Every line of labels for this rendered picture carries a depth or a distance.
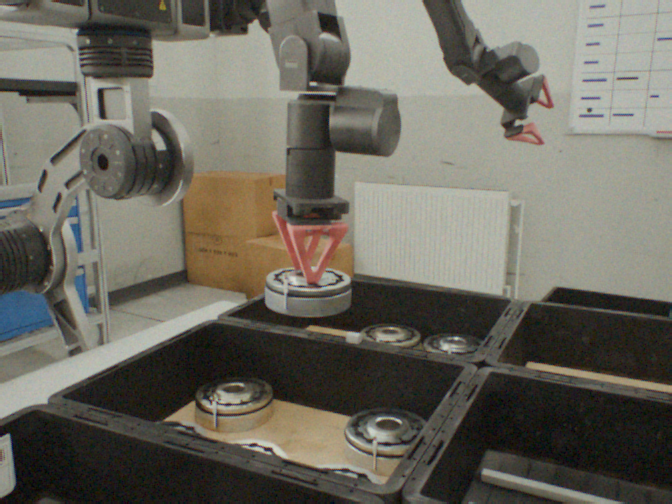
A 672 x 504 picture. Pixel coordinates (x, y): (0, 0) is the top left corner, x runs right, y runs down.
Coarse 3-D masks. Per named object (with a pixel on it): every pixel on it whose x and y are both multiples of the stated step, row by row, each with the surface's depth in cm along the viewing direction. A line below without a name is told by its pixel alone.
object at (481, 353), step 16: (400, 288) 109; (416, 288) 108; (432, 288) 108; (240, 304) 99; (256, 304) 101; (512, 304) 99; (240, 320) 91; (320, 336) 85; (336, 336) 85; (496, 336) 85; (416, 352) 79; (432, 352) 79; (480, 352) 79
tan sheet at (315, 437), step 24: (192, 408) 86; (288, 408) 86; (312, 408) 86; (216, 432) 79; (240, 432) 79; (264, 432) 79; (288, 432) 79; (312, 432) 79; (336, 432) 79; (288, 456) 74; (312, 456) 74; (336, 456) 74; (384, 480) 69
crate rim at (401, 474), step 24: (288, 336) 85; (312, 336) 85; (144, 360) 78; (408, 360) 78; (432, 360) 77; (72, 384) 70; (96, 384) 71; (456, 384) 70; (72, 408) 64; (96, 408) 64; (168, 432) 59; (432, 432) 59; (264, 456) 55; (408, 456) 55; (336, 480) 52; (360, 480) 52
